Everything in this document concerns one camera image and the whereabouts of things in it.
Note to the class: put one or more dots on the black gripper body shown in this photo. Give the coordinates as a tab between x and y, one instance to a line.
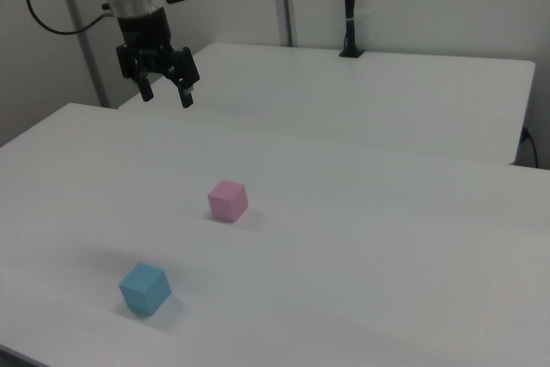
144	34

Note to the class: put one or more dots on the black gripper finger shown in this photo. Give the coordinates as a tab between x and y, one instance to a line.
146	91
187	70

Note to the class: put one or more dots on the blue cube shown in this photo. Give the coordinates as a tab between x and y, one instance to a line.
144	291

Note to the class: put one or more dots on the pink cube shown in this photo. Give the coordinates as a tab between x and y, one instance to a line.
227	201

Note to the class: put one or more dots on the white side table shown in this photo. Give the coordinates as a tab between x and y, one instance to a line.
344	96

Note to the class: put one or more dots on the grey metal frame post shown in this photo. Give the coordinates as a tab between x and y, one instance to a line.
88	53
285	1

